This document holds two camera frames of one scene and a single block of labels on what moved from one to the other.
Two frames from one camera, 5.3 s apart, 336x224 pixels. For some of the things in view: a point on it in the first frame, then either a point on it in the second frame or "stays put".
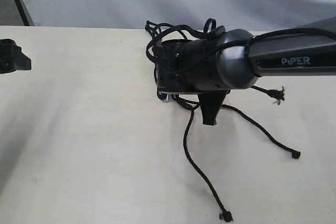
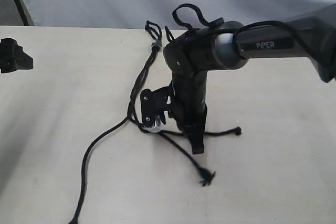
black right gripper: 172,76 -> 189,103
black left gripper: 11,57 stays put
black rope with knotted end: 295,154 -> 155,39
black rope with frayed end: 277,95 -> 206,174
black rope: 223,215 -> 237,130
